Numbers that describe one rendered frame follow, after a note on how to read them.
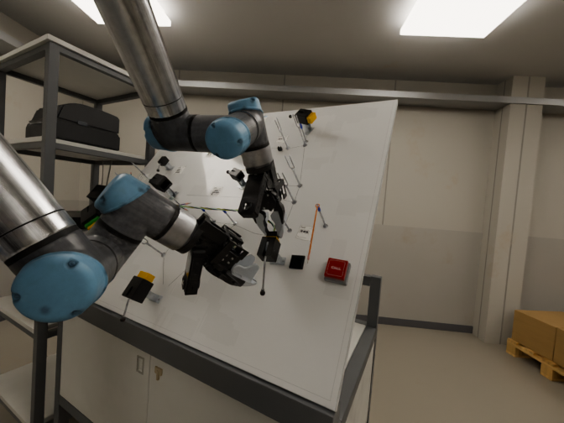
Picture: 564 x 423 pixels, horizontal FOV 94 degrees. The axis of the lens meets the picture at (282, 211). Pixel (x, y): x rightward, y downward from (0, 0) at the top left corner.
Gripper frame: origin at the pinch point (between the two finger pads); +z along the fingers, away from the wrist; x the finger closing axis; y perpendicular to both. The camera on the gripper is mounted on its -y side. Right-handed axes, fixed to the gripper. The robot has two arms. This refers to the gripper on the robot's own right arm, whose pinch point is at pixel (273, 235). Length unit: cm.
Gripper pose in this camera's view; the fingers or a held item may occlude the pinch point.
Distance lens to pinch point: 73.5
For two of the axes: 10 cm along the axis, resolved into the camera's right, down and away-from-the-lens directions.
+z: 2.0, 8.7, 4.4
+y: 3.5, -4.9, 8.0
